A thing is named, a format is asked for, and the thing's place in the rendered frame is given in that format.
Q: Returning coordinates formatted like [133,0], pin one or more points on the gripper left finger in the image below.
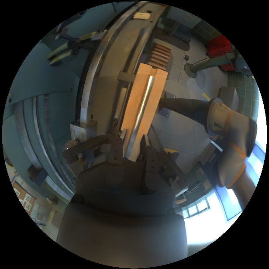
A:
[92,145]

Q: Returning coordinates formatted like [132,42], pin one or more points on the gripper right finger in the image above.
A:
[153,164]

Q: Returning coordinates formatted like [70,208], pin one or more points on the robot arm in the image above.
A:
[231,136]

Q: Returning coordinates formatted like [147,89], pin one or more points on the steel knock-off dog block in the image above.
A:
[84,131]

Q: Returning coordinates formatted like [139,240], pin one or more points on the steel gauge block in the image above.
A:
[143,109]

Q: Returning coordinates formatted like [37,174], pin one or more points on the wooden gauge block rack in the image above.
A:
[136,105]

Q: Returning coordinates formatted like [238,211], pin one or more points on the steel stop bar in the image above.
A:
[98,63]

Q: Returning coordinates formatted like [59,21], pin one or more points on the teal lathe body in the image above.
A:
[42,67]

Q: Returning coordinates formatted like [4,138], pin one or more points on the steel threaded leadscrew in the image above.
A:
[50,134]

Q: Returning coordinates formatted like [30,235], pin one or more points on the window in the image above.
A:
[212,214]

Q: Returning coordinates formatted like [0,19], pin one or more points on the brown notice board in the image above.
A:
[23,197]

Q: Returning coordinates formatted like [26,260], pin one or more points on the olive green lever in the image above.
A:
[63,51]

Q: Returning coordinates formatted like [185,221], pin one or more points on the grey floor cabinet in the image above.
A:
[229,94]

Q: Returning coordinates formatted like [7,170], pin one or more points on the dark blue lever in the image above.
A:
[71,41]

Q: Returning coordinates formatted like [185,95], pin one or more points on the brown slatted wooden board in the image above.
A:
[159,53]

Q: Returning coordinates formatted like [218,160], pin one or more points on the green pillar machine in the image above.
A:
[216,62]

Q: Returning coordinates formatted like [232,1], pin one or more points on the red tool cabinet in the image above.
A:
[219,49]

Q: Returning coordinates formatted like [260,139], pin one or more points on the white folded cloth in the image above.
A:
[142,16]

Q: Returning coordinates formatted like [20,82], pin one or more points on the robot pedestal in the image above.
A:
[185,109]

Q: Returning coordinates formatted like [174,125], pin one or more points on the grey rack bracket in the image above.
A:
[126,77]

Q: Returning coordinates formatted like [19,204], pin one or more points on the steel bed rail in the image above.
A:
[138,46]

